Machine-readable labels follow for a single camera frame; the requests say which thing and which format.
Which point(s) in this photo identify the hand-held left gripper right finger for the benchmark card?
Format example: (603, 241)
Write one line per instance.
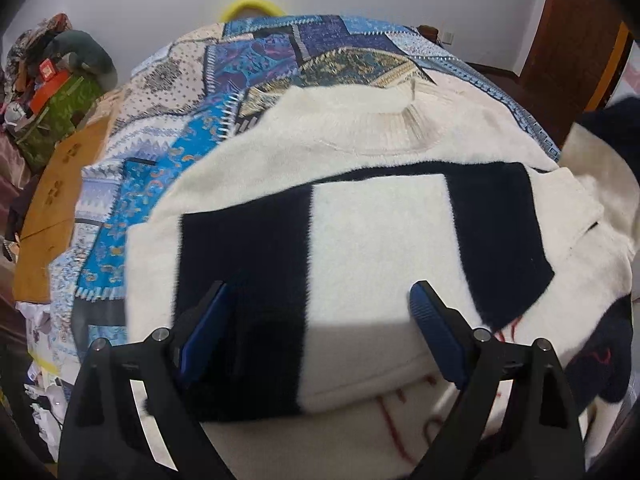
(435, 330)

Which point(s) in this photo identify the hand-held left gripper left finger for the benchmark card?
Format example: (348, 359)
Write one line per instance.
(205, 330)

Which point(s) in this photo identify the cream and navy sweater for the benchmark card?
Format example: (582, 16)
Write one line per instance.
(380, 240)

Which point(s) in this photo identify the pile of mixed clothes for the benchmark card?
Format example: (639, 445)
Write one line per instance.
(30, 45)

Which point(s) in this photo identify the white printed cloth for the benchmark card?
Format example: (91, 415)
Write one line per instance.
(45, 400)

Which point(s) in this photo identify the bamboo lap desk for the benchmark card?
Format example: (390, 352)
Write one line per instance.
(55, 190)

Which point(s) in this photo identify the pink and gold curtain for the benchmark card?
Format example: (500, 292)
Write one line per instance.
(10, 170)

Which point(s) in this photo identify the green storage box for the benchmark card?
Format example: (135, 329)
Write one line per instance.
(60, 110)

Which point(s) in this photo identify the blue patchwork blanket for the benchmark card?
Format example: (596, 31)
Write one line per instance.
(250, 55)

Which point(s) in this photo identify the dark cloth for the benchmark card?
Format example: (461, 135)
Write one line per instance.
(610, 112)

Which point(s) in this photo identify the orange box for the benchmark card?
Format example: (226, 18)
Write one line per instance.
(50, 91)

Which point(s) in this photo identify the grey plush pillow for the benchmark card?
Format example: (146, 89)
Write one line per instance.
(90, 50)

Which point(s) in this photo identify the small red box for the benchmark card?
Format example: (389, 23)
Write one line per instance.
(48, 67)

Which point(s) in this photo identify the yellow foam tube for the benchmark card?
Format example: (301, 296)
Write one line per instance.
(250, 1)

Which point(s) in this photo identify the brown wooden door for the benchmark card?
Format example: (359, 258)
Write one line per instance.
(565, 20)

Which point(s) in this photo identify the white wall outlet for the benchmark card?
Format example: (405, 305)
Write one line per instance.
(448, 36)

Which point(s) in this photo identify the wooden bed post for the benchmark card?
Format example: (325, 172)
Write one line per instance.
(429, 32)

